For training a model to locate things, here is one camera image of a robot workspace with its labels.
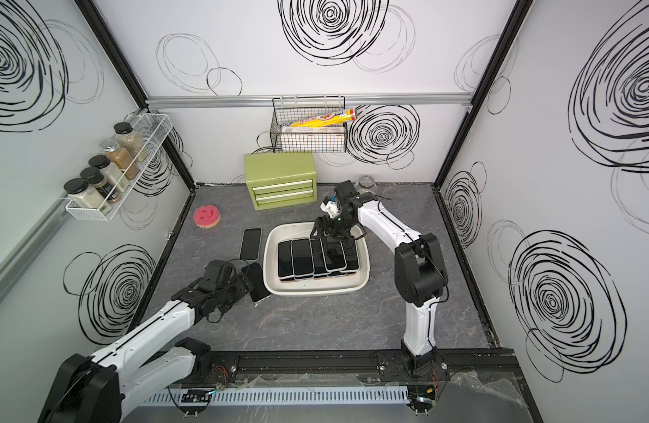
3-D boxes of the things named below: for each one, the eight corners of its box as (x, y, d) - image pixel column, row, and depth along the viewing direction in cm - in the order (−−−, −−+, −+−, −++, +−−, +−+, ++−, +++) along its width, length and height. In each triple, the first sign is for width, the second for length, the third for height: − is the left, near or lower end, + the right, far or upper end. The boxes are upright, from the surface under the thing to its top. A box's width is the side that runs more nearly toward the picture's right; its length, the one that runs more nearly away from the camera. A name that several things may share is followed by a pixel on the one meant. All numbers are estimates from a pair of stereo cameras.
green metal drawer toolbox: (248, 211, 113) (237, 181, 99) (257, 177, 127) (248, 146, 113) (316, 211, 113) (314, 181, 99) (317, 177, 127) (316, 146, 114)
